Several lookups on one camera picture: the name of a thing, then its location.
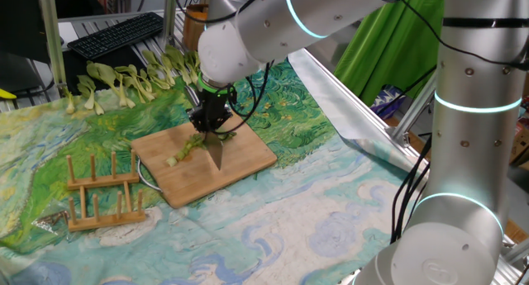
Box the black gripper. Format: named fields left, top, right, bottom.
left=188, top=90, right=233, bottom=133

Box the steel cleaver knife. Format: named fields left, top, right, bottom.
left=183, top=84, right=225, bottom=171

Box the wooden cutting board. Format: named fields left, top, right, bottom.
left=131, top=113, right=278, bottom=210

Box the cardboard box with orange tape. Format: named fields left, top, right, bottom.
left=182, top=3, right=210, bottom=50

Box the wooden peg dish rack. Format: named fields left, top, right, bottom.
left=65, top=150, right=147, bottom=232

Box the painted landscape tablecloth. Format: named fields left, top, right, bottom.
left=0, top=57, right=429, bottom=285

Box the black computer keyboard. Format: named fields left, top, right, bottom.
left=67, top=11, right=164, bottom=61

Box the black desk mat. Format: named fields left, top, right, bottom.
left=61, top=45, right=145, bottom=92

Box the blue white patterned bag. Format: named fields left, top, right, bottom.
left=370, top=85, right=408, bottom=120

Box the clear plastic bag of screws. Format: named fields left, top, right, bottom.
left=31, top=210, right=69, bottom=235

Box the green curtain cloth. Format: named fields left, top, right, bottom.
left=333, top=0, right=446, bottom=107

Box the black monitor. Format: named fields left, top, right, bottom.
left=0, top=0, right=53, bottom=65

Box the plain cardboard box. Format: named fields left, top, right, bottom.
left=510, top=119, right=529, bottom=170

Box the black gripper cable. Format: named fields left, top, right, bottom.
left=212, top=61, right=273, bottom=135

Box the aluminium frame post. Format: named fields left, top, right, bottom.
left=162, top=0, right=179, bottom=46
left=36, top=0, right=68, bottom=97

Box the slanted aluminium frame beam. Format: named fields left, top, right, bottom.
left=390, top=72, right=438, bottom=148

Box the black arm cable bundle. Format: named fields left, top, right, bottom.
left=390, top=134, right=433, bottom=243

